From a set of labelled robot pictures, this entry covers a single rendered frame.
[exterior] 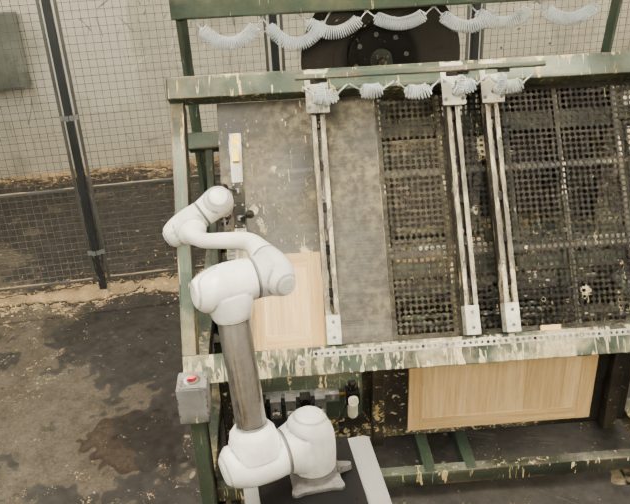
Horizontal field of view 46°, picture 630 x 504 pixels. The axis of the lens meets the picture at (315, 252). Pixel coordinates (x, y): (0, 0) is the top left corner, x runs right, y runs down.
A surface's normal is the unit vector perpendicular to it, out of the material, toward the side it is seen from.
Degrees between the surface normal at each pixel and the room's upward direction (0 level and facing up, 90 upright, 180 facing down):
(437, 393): 90
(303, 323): 56
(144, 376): 0
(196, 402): 90
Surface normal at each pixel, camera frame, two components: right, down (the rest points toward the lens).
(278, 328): 0.03, -0.11
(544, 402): 0.07, 0.46
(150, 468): -0.04, -0.89
